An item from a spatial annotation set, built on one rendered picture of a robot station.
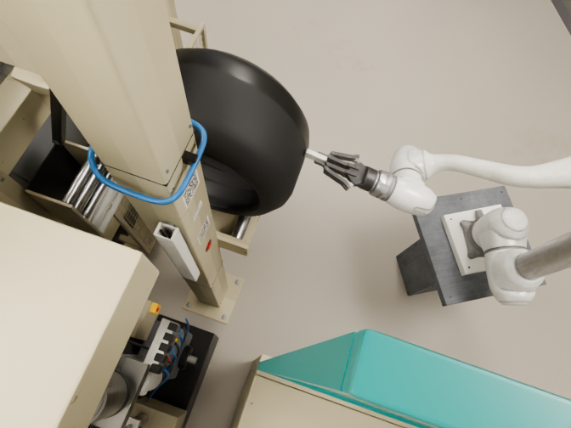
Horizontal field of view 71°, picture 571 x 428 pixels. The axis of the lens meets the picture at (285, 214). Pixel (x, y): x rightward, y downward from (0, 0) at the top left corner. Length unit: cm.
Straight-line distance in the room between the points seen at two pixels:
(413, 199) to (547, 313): 182
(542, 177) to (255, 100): 83
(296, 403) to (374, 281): 153
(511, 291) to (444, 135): 161
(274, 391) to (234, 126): 67
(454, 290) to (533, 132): 183
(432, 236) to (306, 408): 114
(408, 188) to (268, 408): 75
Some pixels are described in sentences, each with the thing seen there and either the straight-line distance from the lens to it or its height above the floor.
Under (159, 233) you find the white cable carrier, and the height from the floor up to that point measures 141.
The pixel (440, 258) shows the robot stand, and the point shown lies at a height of 65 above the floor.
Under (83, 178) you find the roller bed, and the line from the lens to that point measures 136.
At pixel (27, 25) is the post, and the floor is 199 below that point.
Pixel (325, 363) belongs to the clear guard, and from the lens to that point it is 17.
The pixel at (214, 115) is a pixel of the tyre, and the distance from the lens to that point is 106.
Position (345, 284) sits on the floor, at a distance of 245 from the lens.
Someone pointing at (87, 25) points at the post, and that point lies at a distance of 47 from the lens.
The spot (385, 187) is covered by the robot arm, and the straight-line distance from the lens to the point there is 128.
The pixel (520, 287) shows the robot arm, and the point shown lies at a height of 95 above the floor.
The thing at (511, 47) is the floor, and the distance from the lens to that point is 392.
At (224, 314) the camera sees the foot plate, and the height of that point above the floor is 1.
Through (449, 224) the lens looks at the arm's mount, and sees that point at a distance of 198.
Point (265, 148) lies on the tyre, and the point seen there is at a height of 140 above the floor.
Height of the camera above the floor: 234
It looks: 68 degrees down
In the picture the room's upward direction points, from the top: 15 degrees clockwise
